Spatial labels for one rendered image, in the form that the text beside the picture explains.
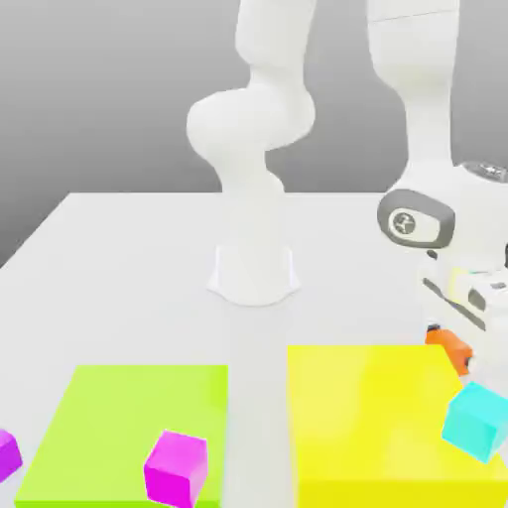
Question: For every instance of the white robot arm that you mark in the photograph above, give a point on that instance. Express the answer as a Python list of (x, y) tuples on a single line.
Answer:
[(254, 119)]

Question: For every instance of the small magenta cube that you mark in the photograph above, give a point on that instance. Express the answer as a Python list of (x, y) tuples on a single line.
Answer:
[(8, 456), (174, 468)]

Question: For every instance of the large yellow box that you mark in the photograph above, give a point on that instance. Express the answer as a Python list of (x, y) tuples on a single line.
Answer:
[(369, 416)]

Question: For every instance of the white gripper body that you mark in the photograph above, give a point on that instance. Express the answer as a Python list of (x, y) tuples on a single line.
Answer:
[(490, 341)]

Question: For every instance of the small cyan cube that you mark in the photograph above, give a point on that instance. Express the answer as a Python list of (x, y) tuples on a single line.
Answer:
[(474, 420)]

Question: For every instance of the large lime green box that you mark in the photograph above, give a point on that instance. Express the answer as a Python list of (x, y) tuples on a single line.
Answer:
[(115, 420)]

